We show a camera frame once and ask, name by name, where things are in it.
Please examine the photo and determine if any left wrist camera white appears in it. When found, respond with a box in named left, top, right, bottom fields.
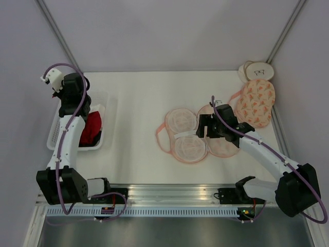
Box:
left=40, top=68, right=64, bottom=93

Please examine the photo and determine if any right aluminium frame post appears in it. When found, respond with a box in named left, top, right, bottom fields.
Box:
left=266, top=0, right=308, bottom=64

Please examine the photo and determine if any purple cable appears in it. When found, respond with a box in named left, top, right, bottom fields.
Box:
left=42, top=63, right=126, bottom=227
left=211, top=95, right=327, bottom=224

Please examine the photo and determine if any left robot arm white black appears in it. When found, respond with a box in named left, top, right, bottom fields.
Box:
left=36, top=68, right=112, bottom=205

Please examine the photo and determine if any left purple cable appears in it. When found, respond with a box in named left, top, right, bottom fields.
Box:
left=42, top=63, right=126, bottom=227

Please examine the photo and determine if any floral laundry bag pink trim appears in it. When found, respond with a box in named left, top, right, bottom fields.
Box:
left=155, top=105, right=239, bottom=164

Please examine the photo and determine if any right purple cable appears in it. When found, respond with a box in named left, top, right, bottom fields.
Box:
left=211, top=95, right=327, bottom=224

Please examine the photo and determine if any white slotted cable duct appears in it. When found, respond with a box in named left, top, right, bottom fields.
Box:
left=46, top=207, right=240, bottom=217

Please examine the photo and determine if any left aluminium frame post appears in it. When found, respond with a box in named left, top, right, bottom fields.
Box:
left=34, top=0, right=80, bottom=69

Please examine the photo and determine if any aluminium frame post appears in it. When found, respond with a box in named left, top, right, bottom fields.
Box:
left=34, top=0, right=80, bottom=69
left=266, top=0, right=308, bottom=64

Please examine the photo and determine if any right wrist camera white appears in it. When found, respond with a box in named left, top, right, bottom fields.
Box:
left=214, top=100, right=223, bottom=106

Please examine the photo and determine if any white garment in basket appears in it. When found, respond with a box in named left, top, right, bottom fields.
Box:
left=89, top=104, right=106, bottom=122

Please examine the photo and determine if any red lace bra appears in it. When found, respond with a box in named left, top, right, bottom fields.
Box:
left=79, top=111, right=102, bottom=147

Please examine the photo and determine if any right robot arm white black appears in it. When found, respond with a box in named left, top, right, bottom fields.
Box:
left=196, top=104, right=325, bottom=217

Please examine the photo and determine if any aluminium mounting rail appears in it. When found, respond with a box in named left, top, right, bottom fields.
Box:
left=35, top=183, right=316, bottom=206

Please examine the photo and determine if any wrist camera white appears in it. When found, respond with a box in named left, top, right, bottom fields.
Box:
left=40, top=68, right=64, bottom=93
left=214, top=100, right=223, bottom=106

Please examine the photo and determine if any white plastic basket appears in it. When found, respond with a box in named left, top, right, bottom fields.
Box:
left=46, top=90, right=109, bottom=151

